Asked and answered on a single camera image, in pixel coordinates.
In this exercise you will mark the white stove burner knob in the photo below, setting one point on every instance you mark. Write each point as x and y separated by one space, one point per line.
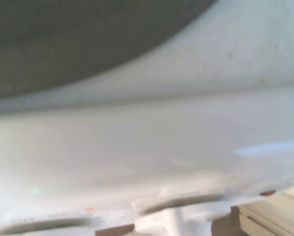
172 221

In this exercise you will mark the red stove indicator light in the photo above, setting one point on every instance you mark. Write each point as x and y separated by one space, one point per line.
267 193

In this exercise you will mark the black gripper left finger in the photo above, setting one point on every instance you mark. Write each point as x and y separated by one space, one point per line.
114 231

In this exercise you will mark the white electric stove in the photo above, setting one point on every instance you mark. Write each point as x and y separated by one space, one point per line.
161 135

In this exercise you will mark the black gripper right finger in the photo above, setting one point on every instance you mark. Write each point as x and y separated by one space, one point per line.
225 226

